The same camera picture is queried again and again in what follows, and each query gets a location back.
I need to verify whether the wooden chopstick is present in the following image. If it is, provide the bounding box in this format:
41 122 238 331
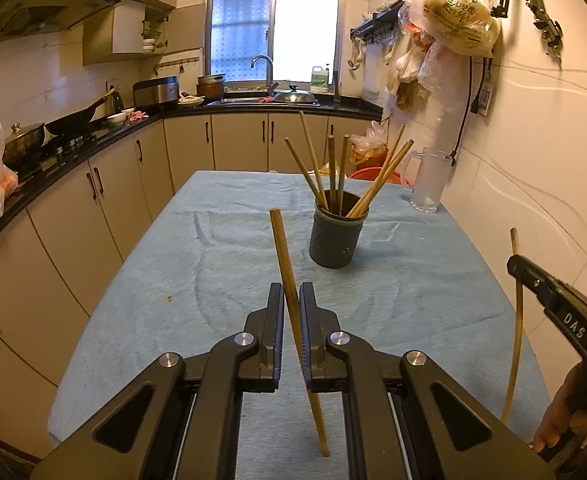
337 134 350 216
348 139 414 218
284 136 325 205
270 208 330 457
299 110 328 211
345 123 407 219
327 134 338 214
500 226 525 426

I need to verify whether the kitchen window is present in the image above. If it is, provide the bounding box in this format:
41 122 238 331
206 0 342 88

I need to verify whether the person's right hand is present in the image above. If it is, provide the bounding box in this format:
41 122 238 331
531 362 587 454

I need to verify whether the light blue table cloth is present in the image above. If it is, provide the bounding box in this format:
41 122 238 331
46 169 553 480

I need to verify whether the dark green utensil holder cup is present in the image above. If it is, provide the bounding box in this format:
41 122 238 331
309 191 368 269

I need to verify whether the wooden chopstick in cup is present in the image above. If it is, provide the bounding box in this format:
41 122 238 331
345 123 407 219
348 139 414 218
337 134 350 216
284 136 325 205
327 134 338 214
299 110 328 211

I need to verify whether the red plastic basket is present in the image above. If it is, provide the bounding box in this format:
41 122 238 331
346 166 413 187

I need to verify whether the clear glass mug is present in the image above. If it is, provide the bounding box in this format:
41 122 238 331
401 148 453 214

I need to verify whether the yellow plastic bag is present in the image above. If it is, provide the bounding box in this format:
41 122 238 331
350 120 388 170

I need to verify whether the steel pot lid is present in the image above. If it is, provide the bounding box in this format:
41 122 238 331
274 84 317 104

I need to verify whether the chrome sink faucet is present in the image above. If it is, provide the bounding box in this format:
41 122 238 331
250 54 278 96

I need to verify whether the brown clay pot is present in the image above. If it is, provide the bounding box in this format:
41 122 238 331
196 74 225 102

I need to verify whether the green detergent bottle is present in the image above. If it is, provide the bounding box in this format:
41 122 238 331
310 64 330 93

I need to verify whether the steel rice cooker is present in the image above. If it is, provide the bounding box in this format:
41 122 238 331
133 76 180 108

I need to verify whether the black wok pan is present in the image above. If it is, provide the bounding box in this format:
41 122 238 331
45 88 116 136

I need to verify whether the dark cooking pot with lid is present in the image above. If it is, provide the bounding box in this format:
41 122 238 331
3 122 45 172

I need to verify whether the hanging plastic bag of food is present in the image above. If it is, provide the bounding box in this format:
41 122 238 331
406 0 501 58

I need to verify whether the black range hood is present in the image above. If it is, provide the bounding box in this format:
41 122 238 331
0 0 120 42

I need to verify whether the black power cable with plug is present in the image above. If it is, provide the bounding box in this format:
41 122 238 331
448 56 492 167

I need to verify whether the black wall hook rack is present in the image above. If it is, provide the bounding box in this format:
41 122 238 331
350 0 404 44

